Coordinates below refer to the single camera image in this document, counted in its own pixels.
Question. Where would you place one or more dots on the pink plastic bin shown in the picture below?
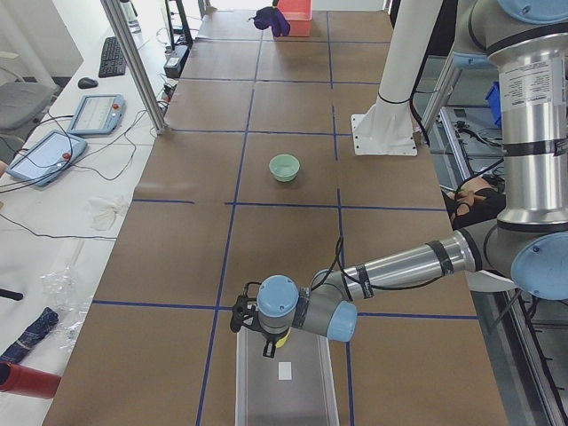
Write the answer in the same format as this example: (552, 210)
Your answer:
(298, 13)

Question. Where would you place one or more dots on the near blue teach pendant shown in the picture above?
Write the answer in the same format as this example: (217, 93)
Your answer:
(46, 159)

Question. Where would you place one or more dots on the seated person in black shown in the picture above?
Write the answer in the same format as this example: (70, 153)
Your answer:
(474, 203)

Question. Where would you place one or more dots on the folded dark blue umbrella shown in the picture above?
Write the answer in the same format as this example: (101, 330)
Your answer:
(31, 336)

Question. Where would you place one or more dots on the aluminium frame post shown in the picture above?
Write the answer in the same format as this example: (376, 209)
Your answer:
(119, 25)

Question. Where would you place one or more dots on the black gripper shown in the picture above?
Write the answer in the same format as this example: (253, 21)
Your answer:
(269, 336)

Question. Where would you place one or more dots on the black computer mouse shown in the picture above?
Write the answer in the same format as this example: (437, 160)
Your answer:
(87, 83)

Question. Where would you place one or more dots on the crumpled white tissue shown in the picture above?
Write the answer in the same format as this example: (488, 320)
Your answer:
(104, 211)

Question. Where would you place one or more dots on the green ceramic bowl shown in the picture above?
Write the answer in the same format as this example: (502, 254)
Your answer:
(284, 167)

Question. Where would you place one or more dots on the purple cloth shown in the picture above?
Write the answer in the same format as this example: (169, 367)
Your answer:
(272, 18)

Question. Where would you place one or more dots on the red cylinder bottle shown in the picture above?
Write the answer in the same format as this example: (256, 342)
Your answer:
(26, 381)

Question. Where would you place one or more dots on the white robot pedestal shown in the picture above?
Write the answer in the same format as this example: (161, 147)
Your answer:
(387, 128)

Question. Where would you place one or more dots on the blue teach pendant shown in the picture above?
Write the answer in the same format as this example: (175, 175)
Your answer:
(46, 159)
(97, 115)

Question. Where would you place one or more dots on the clear plastic bin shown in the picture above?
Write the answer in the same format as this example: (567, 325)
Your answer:
(294, 387)

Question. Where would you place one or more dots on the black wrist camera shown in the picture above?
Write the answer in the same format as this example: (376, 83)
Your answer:
(244, 312)

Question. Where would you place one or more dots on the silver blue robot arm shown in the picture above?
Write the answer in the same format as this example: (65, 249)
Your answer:
(527, 242)

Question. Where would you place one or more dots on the yellow black small box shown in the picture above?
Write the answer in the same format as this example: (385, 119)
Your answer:
(283, 339)

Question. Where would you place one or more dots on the black keyboard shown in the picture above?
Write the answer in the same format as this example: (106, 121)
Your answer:
(112, 61)

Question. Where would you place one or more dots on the far blue teach pendant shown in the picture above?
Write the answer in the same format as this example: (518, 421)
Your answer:
(97, 115)

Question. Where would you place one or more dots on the crumpled clear plastic wrap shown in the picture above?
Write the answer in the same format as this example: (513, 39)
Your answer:
(64, 292)

